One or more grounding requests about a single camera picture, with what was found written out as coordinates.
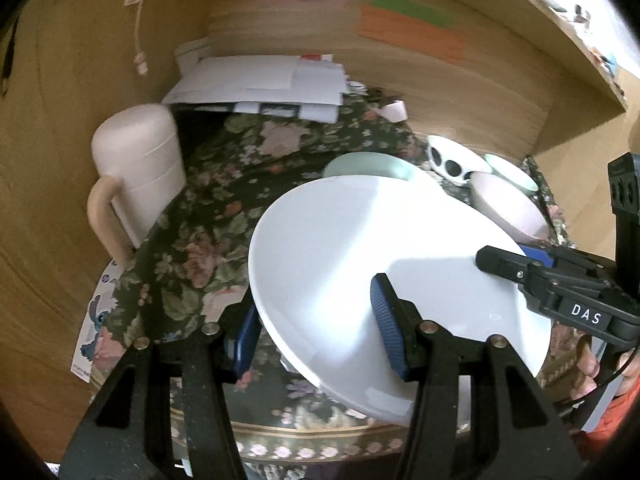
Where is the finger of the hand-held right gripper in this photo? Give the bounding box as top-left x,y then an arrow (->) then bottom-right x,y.
475,246 -> 539,289
517,243 -> 619,287

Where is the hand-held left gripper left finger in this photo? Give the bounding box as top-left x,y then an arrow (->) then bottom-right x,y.
59,290 -> 263,480

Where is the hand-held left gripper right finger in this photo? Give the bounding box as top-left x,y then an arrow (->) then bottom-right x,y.
370,272 -> 586,480

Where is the large white plate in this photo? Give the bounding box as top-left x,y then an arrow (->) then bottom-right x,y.
248,175 -> 552,421

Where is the pale green plate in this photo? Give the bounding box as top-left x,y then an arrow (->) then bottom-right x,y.
322,152 -> 416,184

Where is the person's right hand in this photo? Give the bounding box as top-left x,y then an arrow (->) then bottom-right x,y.
572,335 -> 640,402

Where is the pale pink bowl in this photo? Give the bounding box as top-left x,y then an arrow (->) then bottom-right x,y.
470,171 -> 551,241

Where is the white bowl with green rim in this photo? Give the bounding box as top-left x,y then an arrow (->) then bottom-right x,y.
482,154 -> 540,193

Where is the white bowl with black dots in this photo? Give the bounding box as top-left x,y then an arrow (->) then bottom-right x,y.
426,135 -> 493,186

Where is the dark floral tablecloth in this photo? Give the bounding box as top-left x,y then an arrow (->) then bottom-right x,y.
90,92 -> 591,480

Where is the cartoon sticker sheet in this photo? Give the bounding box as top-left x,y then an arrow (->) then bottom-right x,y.
70,260 -> 123,386

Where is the wooden shelf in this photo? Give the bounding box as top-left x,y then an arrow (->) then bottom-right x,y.
480,0 -> 630,111

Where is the stack of white papers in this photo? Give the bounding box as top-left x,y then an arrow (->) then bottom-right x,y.
161,52 -> 351,123

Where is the green sticky note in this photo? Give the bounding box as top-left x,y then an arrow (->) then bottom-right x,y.
372,0 -> 458,28

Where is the white box behind papers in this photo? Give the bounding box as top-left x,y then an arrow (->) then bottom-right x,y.
174,39 -> 214,70

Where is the cream pitcher with handle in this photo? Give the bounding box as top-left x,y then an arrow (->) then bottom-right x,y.
87,104 -> 187,267

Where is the white hanging cord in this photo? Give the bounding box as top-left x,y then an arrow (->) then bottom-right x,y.
122,0 -> 151,76

